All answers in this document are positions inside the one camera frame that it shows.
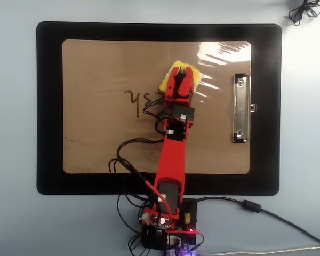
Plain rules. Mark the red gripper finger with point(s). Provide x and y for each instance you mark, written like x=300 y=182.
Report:
x=188 y=80
x=172 y=85

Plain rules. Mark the black rectangular desk mat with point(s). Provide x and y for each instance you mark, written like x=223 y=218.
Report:
x=48 y=106

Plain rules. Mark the controller circuit board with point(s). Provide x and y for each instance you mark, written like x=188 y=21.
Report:
x=173 y=240

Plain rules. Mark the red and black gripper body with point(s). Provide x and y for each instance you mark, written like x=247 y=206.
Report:
x=178 y=101

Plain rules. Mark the brown clipboard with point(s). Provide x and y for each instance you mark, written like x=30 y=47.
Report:
x=96 y=80

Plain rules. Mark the silver metal clipboard clip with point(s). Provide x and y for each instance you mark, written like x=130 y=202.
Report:
x=241 y=106

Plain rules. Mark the yellow sponge with black knob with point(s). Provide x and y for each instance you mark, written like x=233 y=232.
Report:
x=198 y=76

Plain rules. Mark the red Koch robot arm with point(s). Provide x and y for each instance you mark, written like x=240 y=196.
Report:
x=172 y=157

